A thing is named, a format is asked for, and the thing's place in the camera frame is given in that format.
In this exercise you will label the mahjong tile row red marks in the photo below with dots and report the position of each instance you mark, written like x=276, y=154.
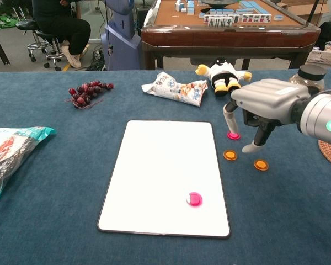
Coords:
x=256, y=18

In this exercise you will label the stack of blue mahjong tiles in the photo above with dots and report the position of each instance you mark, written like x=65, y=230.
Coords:
x=185, y=7

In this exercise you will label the short blue backed tile row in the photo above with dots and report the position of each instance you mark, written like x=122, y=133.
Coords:
x=251, y=4

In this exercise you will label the white plastic basket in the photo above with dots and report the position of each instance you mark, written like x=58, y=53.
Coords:
x=325, y=58

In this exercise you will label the brown mahjong table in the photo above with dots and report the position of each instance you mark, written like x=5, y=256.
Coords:
x=223, y=37

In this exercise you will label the white rectangular magnetic board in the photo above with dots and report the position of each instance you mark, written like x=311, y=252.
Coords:
x=154, y=179

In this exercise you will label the pink disc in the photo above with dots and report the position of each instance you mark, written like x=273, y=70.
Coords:
x=234, y=137
x=194, y=199

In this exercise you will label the bunch of red grapes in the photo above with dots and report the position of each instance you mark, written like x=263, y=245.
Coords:
x=85, y=92

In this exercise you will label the blue table cloth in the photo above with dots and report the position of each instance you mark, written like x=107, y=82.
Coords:
x=58, y=220

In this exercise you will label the green leafy pile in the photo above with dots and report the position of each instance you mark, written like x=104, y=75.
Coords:
x=2, y=22

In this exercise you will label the white crumpled snack bag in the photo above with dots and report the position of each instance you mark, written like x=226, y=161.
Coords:
x=176, y=89

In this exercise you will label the orange disc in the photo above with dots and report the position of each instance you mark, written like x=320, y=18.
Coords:
x=261, y=165
x=230, y=155

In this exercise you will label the single blue mahjong tile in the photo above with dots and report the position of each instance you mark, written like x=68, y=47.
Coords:
x=278, y=17

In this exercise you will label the blue machine pedestal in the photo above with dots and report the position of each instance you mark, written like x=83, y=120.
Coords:
x=118, y=49

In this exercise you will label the chrome stool with black seat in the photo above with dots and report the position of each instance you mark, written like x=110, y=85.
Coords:
x=26, y=25
x=44, y=34

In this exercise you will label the teal edged noodle package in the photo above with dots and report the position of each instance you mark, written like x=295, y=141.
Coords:
x=8, y=154

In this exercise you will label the mahjong tile row dark faces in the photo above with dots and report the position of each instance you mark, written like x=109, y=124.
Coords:
x=222, y=20

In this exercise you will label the black white plush toy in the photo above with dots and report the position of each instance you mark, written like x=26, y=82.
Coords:
x=223, y=74

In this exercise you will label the long blue backed tile row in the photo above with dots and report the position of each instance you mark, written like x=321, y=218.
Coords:
x=223, y=11

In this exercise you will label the seated person in black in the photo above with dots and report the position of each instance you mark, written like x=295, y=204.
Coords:
x=60, y=27

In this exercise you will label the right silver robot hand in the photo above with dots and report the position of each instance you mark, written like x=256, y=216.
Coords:
x=267, y=99

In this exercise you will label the glass jar with black lid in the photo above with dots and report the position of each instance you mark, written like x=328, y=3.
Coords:
x=311, y=72

